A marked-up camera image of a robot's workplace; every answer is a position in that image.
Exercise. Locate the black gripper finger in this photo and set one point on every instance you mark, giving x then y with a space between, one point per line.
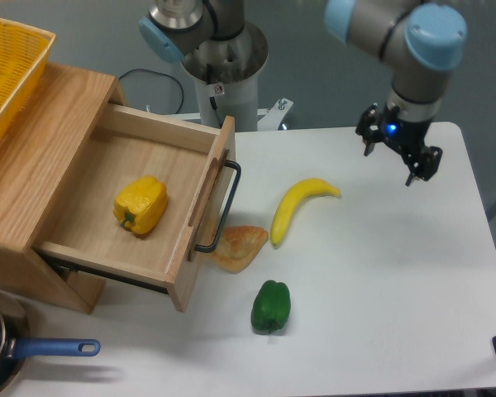
423 162
368 128

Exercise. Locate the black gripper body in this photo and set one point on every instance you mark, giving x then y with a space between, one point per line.
405 137

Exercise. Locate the yellow bell pepper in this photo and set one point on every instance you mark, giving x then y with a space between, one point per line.
141 204

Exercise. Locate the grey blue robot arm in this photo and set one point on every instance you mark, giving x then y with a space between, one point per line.
420 41

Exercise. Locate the green bell pepper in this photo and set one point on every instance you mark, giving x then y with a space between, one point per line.
271 307

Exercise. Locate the open wooden top drawer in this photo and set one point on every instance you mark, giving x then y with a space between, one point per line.
84 242

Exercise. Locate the wooden drawer cabinet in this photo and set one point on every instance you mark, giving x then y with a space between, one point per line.
40 148

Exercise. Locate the yellow banana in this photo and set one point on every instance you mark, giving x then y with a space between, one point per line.
295 196

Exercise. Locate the toy croissant pastry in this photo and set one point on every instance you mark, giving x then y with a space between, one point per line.
237 247

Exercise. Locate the yellow plastic basket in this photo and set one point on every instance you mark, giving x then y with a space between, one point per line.
24 51

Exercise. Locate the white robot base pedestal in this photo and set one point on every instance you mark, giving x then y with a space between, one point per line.
226 80

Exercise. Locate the black drawer handle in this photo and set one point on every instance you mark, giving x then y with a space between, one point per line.
207 249

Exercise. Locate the black pan blue handle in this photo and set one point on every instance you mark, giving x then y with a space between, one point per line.
17 343

